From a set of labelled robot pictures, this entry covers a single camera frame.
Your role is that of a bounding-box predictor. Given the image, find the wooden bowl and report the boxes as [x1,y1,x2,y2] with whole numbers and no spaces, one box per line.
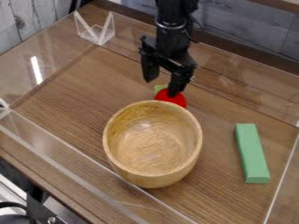
[103,100,203,188]

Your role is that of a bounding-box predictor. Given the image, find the black metal stand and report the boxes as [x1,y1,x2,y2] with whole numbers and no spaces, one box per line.
[0,185,67,224]

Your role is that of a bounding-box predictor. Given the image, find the green rectangular block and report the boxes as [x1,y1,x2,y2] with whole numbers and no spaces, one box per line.
[235,123,271,184]

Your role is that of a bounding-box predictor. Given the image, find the clear acrylic enclosure walls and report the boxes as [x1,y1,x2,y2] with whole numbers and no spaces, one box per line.
[0,17,299,224]

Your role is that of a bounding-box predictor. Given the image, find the red felt strawberry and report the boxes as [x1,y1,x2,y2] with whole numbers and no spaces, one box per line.
[153,85,187,108]

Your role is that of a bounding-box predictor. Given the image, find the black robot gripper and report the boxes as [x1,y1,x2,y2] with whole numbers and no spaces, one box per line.
[139,18,196,98]

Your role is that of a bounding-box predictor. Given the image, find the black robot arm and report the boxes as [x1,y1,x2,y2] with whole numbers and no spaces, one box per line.
[139,0,199,98]

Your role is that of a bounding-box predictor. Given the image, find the clear acrylic corner bracket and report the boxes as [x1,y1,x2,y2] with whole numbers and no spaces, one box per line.
[73,11,115,46]

